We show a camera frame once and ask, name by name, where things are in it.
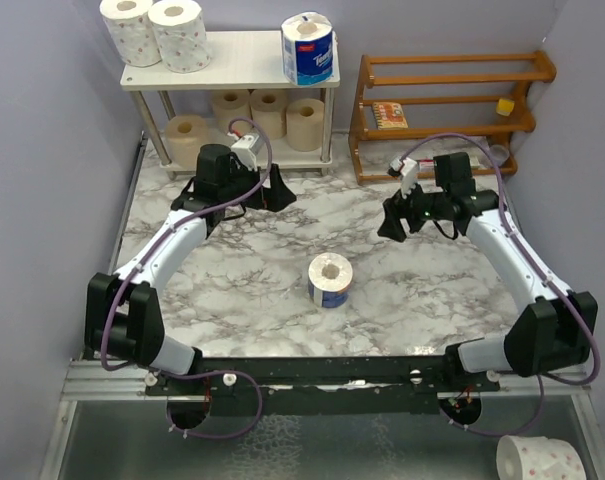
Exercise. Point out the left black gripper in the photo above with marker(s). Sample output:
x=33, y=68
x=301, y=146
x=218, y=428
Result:
x=278, y=195

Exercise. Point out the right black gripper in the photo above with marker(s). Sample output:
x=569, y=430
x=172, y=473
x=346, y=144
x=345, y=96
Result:
x=396, y=208

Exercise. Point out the brown paper roll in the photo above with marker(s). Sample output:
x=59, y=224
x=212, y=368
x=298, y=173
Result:
x=230, y=104
x=268, y=110
x=185, y=136
x=304, y=123

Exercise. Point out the blue roll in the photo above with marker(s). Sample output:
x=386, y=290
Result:
x=330, y=276
x=307, y=48

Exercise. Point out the white red-dotted roll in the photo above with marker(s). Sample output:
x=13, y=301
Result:
x=132, y=33
x=181, y=35

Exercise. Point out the white red-dotted roll front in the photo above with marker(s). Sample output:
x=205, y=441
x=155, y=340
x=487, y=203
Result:
x=132, y=33

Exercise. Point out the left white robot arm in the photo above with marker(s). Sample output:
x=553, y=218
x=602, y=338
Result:
x=123, y=315

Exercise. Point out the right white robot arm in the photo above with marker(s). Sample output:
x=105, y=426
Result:
x=554, y=322

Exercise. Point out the white two-tier shelf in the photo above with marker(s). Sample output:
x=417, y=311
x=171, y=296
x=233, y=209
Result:
x=242, y=60

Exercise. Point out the red white box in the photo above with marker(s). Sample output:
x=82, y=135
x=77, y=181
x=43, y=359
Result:
x=426, y=165

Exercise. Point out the white green box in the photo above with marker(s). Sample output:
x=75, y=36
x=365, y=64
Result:
x=475, y=162

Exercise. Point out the orange patterned booklet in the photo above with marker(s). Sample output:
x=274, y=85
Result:
x=389, y=115

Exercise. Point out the brown wooden rack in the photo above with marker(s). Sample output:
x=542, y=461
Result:
x=499, y=132

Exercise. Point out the clear plastic cup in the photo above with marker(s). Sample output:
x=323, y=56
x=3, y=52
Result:
x=498, y=154

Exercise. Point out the yellow cap jar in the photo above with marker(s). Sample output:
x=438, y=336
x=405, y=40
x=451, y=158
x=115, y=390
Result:
x=505, y=107

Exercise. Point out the black base crossbar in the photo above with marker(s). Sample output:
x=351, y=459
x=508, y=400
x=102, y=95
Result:
x=322, y=385

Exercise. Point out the white dotted roll bottom corner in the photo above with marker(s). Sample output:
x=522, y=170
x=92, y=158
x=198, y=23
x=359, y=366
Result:
x=542, y=458

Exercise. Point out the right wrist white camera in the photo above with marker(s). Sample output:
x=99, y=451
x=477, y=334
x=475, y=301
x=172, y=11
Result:
x=407, y=170

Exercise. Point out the wrist white camera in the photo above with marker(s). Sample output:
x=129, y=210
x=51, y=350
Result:
x=247, y=148
x=407, y=170

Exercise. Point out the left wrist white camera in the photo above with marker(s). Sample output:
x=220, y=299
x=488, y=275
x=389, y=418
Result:
x=247, y=148

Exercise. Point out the aluminium rail frame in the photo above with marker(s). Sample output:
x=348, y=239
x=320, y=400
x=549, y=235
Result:
x=88, y=381

